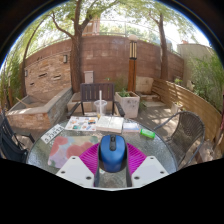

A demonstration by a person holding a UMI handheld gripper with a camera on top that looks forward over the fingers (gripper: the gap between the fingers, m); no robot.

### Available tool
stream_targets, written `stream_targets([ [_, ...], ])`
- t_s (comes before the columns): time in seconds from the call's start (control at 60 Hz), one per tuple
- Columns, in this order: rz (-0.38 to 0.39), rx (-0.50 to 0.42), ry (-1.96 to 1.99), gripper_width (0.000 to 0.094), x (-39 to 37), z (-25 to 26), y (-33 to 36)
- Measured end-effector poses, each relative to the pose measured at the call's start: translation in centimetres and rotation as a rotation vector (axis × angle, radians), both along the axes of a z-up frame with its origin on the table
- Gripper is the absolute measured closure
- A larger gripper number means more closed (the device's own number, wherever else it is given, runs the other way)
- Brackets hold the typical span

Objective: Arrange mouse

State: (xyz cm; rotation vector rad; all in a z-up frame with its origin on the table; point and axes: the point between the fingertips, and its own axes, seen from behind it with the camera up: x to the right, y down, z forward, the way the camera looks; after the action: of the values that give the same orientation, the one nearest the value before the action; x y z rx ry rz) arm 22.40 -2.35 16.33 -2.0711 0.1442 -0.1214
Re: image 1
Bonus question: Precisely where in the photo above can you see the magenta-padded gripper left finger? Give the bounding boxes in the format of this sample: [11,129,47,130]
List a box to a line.
[55,142,102,188]

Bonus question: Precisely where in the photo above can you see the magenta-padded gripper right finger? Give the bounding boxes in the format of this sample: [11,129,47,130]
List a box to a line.
[124,143,170,188]

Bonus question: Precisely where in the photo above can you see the blue computer mouse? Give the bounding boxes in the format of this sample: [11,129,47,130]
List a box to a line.
[98,133,128,174]

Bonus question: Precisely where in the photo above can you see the multicoloured pastel mouse pad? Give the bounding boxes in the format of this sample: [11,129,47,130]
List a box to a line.
[47,134,100,169]

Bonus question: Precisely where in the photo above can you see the green tube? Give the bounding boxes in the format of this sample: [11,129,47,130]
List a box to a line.
[139,128,156,140]

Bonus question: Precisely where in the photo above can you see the white license plate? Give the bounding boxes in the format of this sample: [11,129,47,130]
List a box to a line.
[40,123,65,145]

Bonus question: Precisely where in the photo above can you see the small pale booklet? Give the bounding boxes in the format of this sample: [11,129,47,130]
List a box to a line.
[122,121,141,133]

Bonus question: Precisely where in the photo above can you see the colourful picture sheet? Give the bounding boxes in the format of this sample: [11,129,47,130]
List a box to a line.
[64,115,99,132]

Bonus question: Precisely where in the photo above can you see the brown wicker chair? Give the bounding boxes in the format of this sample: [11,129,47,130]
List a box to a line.
[153,110,206,169]

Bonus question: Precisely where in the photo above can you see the raised stone garden bed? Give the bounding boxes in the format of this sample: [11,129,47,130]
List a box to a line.
[5,87,74,131]

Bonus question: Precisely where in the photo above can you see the clear plastic cup with straw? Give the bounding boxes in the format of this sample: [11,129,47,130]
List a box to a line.
[93,89,108,118]

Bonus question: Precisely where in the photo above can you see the concrete planter with plant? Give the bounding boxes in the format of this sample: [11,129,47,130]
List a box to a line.
[114,88,141,119]

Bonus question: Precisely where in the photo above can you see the wooden slat fence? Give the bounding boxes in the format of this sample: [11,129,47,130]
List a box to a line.
[151,78,224,143]

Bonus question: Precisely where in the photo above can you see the dark wooden slatted chair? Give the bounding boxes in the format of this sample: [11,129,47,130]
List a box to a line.
[66,82,126,119]

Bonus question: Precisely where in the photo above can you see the white utility box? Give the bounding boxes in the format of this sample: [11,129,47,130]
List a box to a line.
[83,70,95,84]

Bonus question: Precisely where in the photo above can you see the large forked tree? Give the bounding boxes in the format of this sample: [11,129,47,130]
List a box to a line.
[49,0,111,94]

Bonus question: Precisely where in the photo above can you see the slim tree trunk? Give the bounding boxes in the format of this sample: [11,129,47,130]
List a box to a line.
[148,9,169,81]

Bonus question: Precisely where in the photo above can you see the wooden garden lamp post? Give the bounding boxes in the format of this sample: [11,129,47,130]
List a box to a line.
[127,33,139,93]

